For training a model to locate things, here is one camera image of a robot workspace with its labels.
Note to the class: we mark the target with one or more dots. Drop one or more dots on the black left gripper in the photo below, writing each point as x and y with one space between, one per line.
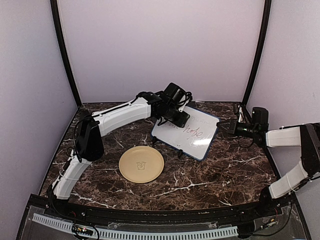
179 122

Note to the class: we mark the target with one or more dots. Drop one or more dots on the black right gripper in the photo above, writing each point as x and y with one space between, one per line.
232 129

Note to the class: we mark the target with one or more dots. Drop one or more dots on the blue framed whiteboard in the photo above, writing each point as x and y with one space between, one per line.
195 138

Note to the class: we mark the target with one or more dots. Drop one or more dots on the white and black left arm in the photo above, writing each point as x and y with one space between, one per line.
166 106

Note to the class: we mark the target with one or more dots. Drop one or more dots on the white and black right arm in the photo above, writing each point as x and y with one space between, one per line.
298 144

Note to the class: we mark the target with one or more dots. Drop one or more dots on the black whiteboard stand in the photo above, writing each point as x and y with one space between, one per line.
154 140

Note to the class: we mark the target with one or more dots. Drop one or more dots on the beige plate with bear drawing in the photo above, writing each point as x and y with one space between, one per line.
141 164

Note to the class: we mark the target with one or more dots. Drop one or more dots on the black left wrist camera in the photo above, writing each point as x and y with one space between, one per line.
174 93

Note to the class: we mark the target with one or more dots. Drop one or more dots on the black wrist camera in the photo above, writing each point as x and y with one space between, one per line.
260 115
174 93

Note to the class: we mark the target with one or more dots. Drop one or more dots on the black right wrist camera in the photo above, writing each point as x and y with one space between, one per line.
260 115

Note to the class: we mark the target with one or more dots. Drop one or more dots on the black front rail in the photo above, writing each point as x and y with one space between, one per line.
239 214

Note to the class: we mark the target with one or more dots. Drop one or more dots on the black right frame post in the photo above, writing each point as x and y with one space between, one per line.
258 52

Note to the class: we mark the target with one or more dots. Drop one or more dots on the black frame post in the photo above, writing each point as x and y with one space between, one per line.
258 52
63 52

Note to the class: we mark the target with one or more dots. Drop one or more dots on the white slotted cable duct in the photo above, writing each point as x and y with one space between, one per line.
126 233

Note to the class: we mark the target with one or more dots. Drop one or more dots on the black left frame post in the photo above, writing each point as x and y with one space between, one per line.
63 52

